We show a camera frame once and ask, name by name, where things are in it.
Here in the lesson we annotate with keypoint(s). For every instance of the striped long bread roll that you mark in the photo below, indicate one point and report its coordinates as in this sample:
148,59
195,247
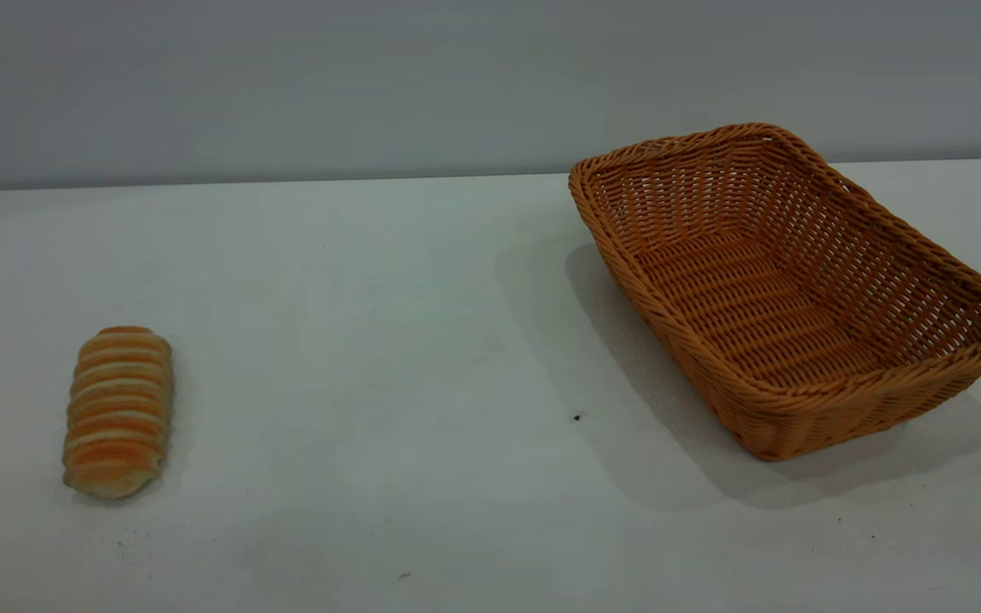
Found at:
118,413

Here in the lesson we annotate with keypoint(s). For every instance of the orange woven wicker basket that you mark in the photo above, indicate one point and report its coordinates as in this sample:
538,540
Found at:
763,306

